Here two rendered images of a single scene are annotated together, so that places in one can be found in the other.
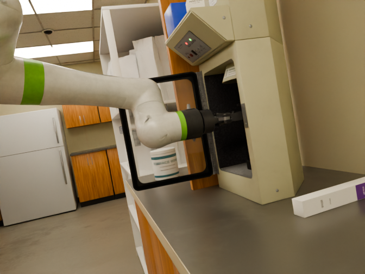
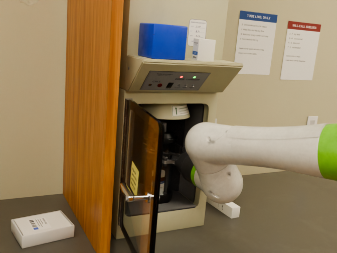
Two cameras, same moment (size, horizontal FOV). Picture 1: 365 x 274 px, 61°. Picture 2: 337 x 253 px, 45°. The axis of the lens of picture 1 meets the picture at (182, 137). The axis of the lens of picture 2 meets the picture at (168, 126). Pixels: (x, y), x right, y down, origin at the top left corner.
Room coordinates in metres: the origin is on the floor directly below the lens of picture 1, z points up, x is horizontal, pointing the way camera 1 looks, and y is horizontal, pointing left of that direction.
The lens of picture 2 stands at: (1.30, 1.05, 1.58)
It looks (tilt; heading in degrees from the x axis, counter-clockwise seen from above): 13 degrees down; 258
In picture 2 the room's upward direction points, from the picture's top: 5 degrees clockwise
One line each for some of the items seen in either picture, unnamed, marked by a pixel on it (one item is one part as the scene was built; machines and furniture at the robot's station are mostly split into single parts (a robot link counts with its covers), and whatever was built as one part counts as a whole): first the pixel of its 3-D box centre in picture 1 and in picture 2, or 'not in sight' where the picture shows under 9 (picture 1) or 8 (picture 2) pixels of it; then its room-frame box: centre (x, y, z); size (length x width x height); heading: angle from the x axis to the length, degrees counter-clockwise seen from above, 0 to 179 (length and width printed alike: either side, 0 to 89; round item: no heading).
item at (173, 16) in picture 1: (182, 20); (162, 41); (1.10, -0.07, 1.56); 0.10 x 0.10 x 0.09; 15
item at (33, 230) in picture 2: not in sight; (42, 228); (1.41, -0.15, 0.96); 0.16 x 0.12 x 0.04; 24
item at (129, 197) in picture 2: not in sight; (133, 192); (1.17, 0.14, 1.20); 0.10 x 0.05 x 0.03; 98
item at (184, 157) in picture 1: (165, 130); (137, 183); (1.15, 0.06, 1.19); 0.30 x 0.01 x 0.40; 98
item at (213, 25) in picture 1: (194, 41); (184, 77); (1.02, -0.09, 1.46); 0.32 x 0.11 x 0.10; 15
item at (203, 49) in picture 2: (195, 10); (203, 49); (0.97, -0.11, 1.54); 0.05 x 0.05 x 0.06; 3
